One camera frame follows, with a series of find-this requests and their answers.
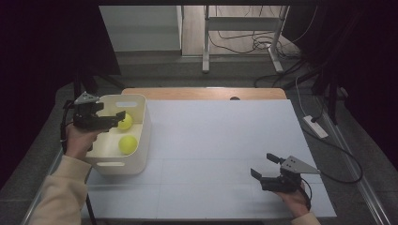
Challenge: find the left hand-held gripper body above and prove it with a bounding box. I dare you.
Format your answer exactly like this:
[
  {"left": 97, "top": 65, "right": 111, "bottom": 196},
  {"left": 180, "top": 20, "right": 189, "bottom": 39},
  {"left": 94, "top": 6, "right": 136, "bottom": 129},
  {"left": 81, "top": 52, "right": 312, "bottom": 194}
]
[{"left": 73, "top": 92, "right": 118, "bottom": 130}]

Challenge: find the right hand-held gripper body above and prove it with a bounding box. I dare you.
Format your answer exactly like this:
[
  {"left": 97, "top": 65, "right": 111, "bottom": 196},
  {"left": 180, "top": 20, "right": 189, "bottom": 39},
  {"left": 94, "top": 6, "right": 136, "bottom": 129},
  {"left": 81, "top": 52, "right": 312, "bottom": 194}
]
[{"left": 261, "top": 155, "right": 321, "bottom": 193}]

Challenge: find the yellow tennis ball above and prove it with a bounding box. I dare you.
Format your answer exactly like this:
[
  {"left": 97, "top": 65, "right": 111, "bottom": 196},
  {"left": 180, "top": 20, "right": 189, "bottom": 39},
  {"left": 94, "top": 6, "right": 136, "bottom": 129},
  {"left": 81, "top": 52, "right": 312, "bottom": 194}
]
[
  {"left": 117, "top": 112, "right": 134, "bottom": 131},
  {"left": 117, "top": 134, "right": 139, "bottom": 156}
]

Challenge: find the white plastic storage bin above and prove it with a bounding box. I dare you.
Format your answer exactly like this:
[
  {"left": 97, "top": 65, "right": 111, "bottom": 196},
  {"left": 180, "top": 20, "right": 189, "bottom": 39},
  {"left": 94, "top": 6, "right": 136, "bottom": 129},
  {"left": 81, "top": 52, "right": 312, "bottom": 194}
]
[{"left": 84, "top": 94, "right": 153, "bottom": 176}]

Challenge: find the person's left hand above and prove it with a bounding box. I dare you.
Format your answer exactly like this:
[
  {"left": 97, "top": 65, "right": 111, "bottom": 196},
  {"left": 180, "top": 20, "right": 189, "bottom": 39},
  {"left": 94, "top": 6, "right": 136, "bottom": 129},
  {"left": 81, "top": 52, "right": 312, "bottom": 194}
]
[{"left": 64, "top": 125, "right": 101, "bottom": 160}]

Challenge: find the person's right hand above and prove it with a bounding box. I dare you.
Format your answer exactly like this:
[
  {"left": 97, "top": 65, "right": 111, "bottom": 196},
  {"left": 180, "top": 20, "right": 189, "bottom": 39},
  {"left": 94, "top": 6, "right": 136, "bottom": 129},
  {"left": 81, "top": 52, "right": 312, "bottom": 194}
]
[{"left": 275, "top": 186, "right": 311, "bottom": 218}]

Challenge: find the white power strip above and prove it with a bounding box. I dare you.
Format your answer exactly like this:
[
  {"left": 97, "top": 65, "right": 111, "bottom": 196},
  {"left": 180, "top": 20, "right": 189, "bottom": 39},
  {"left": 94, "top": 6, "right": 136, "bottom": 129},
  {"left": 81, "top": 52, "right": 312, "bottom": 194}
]
[{"left": 302, "top": 114, "right": 329, "bottom": 140}]

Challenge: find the white board table cover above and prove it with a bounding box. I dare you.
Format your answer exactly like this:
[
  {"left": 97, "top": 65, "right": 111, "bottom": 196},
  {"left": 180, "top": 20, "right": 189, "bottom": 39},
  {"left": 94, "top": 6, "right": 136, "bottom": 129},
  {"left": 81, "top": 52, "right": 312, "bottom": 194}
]
[{"left": 82, "top": 98, "right": 337, "bottom": 219}]

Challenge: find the wooden table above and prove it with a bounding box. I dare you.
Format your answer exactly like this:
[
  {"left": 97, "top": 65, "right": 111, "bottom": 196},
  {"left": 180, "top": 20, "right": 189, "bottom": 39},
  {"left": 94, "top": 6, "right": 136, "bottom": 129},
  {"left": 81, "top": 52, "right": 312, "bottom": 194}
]
[{"left": 121, "top": 87, "right": 288, "bottom": 101}]

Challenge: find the dark curtain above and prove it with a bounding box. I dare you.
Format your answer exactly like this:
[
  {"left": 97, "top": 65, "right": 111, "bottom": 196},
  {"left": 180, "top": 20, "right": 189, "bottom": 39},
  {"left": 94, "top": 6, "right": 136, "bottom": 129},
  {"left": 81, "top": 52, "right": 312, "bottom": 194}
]
[
  {"left": 0, "top": 0, "right": 121, "bottom": 188},
  {"left": 281, "top": 0, "right": 398, "bottom": 173}
]

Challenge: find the white cabinet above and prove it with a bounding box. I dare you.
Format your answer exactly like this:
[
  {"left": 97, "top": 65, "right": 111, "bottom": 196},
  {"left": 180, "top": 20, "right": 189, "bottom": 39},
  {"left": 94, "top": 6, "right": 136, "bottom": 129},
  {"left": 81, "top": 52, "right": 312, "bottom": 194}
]
[{"left": 99, "top": 5, "right": 184, "bottom": 53}]

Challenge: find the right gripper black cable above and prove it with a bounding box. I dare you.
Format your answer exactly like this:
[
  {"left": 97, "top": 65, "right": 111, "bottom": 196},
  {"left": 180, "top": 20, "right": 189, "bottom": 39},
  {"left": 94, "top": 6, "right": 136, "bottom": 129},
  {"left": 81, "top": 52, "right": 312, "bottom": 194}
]
[{"left": 299, "top": 177, "right": 313, "bottom": 211}]

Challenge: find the black power cable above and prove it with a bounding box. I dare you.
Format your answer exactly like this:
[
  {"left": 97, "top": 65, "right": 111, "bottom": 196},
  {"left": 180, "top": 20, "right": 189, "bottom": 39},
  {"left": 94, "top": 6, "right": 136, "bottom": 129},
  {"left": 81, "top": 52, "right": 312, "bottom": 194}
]
[{"left": 299, "top": 115, "right": 364, "bottom": 185}]

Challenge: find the metal floor rail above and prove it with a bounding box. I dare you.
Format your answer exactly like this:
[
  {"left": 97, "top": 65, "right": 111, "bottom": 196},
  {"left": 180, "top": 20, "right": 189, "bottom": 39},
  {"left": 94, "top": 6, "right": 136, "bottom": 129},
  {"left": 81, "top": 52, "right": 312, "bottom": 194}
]
[
  {"left": 315, "top": 97, "right": 392, "bottom": 225},
  {"left": 20, "top": 146, "right": 67, "bottom": 225}
]

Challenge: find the tangle of floor cables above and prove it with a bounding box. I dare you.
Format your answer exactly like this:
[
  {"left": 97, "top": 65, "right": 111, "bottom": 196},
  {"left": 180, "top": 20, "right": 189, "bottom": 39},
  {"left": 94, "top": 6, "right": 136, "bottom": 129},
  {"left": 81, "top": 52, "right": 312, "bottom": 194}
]
[{"left": 207, "top": 6, "right": 317, "bottom": 89}]

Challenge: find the white desk frame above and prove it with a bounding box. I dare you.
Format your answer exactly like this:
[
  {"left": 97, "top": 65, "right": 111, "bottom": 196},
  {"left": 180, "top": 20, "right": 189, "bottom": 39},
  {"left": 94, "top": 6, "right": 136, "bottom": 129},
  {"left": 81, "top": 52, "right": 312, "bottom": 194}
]
[{"left": 201, "top": 5, "right": 290, "bottom": 74}]

